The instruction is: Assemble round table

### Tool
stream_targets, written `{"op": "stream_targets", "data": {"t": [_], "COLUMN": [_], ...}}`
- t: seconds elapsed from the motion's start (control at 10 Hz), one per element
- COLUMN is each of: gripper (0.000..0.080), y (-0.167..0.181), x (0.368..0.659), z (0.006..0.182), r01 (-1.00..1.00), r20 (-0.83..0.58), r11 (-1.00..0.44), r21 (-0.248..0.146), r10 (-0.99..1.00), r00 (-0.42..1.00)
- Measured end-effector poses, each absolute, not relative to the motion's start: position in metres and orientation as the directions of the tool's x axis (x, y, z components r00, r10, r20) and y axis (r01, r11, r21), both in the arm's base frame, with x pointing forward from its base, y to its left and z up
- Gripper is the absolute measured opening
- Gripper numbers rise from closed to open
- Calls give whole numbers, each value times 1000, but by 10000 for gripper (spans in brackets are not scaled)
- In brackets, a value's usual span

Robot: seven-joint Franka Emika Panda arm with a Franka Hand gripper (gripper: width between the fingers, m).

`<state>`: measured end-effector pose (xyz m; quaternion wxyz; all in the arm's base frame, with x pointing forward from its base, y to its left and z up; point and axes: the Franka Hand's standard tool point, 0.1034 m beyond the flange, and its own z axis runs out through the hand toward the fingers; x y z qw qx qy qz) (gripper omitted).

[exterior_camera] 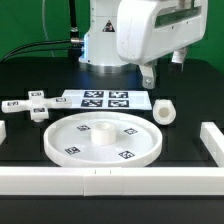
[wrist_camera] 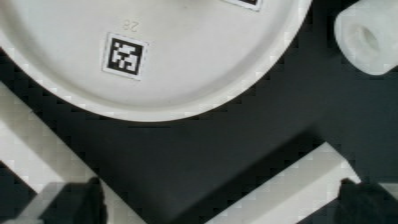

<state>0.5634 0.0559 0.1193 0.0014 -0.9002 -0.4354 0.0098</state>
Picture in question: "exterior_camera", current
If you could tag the white round table top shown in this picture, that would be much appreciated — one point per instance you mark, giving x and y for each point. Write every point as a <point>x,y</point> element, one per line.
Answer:
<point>102,139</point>

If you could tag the white fence bar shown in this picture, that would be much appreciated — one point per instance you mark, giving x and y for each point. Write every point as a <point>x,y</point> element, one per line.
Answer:
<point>111,181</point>
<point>213,139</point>
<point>2,131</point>

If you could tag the white cross-shaped table base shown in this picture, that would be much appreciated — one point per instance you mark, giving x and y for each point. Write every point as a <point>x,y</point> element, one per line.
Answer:
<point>37,105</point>

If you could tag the white front fence bar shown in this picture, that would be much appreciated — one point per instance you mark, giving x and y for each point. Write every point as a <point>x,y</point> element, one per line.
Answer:
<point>111,181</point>

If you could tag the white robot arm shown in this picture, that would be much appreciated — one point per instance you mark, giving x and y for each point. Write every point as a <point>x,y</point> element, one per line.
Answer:
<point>100,50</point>

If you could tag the white marker tag sheet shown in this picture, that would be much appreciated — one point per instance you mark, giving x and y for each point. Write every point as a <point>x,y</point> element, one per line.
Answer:
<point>109,99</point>

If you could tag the white right fence bar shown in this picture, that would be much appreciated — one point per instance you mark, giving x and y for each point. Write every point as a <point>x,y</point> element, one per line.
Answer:
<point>213,139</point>

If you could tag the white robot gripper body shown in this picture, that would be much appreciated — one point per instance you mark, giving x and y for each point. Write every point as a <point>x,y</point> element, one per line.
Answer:
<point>149,29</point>

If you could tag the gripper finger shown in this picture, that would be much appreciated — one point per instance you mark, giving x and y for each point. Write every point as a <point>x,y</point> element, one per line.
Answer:
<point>148,75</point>
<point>179,55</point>

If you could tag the white left fence bar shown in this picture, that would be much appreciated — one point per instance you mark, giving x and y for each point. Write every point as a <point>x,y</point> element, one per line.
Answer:
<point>2,131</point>

